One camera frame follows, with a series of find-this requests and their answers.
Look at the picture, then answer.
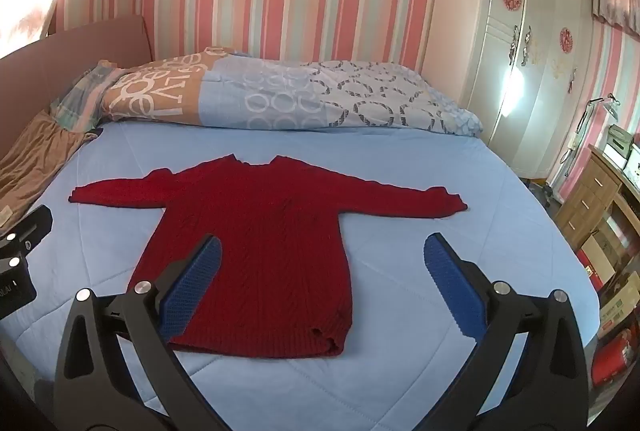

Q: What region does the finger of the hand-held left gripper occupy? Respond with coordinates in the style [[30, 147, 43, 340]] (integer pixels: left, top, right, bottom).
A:
[[0, 205, 53, 274]]

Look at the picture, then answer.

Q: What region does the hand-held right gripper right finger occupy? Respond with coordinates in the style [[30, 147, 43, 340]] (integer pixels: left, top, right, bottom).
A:
[[424, 232, 591, 431]]

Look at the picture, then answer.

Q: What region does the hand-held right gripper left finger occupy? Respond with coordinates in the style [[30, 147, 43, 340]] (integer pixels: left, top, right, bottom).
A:
[[52, 235, 226, 431]]

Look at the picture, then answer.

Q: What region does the red knitted sweater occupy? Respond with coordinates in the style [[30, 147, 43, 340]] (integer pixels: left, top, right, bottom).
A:
[[68, 154, 469, 358]]

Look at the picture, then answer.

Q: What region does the brown cloth garment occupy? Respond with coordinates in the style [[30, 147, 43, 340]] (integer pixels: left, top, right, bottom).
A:
[[0, 113, 98, 232]]

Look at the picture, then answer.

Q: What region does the light blue quilted bedspread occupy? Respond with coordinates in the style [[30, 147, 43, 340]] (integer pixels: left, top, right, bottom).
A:
[[0, 118, 601, 431]]

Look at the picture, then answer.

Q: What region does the plaid pillow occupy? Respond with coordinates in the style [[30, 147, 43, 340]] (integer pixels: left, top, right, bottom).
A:
[[50, 59, 126, 132]]

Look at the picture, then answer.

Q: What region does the wooden drawer cabinet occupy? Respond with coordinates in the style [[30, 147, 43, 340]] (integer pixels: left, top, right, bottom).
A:
[[555, 146, 640, 252]]

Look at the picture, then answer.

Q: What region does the cardboard box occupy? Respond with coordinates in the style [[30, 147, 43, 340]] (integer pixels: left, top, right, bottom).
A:
[[597, 271, 640, 337]]

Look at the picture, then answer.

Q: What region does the pink headboard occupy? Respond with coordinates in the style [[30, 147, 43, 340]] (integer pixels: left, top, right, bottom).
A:
[[0, 15, 153, 162]]

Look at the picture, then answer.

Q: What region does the red bag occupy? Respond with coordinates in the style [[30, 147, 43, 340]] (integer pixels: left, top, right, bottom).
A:
[[592, 328, 633, 387]]

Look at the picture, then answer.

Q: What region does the white wardrobe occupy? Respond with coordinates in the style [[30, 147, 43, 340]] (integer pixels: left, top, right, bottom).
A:
[[440, 0, 593, 179]]

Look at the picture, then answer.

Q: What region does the patterned blue folded duvet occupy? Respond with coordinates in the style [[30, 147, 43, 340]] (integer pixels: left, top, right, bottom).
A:
[[100, 47, 485, 139]]

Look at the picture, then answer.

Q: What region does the green box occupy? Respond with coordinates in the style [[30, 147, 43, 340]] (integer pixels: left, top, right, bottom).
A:
[[602, 125, 633, 162]]

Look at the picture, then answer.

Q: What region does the white desk lamp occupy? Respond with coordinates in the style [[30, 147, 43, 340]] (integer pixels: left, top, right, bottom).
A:
[[560, 95, 618, 182]]

